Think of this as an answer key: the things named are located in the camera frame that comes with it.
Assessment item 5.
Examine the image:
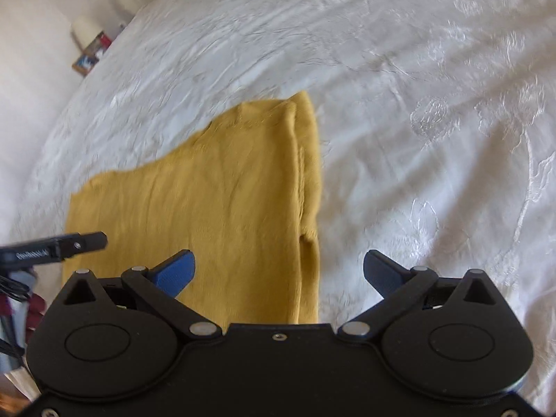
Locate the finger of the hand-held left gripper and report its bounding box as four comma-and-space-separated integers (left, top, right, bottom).
56, 231, 109, 260

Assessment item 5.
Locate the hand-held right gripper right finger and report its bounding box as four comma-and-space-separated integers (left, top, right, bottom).
337, 249, 505, 341

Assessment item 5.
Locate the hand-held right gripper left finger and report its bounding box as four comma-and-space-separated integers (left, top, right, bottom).
52, 249, 222, 341

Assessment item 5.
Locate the yellow knit sweater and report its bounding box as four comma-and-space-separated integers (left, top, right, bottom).
64, 90, 323, 326

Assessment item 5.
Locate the dark red cloth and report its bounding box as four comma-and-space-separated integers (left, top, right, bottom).
0, 292, 48, 326

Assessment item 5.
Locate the white embroidered bedspread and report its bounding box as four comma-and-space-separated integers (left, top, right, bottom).
9, 0, 556, 414

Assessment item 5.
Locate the black cable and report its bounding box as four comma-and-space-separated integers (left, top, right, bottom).
0, 275, 32, 359

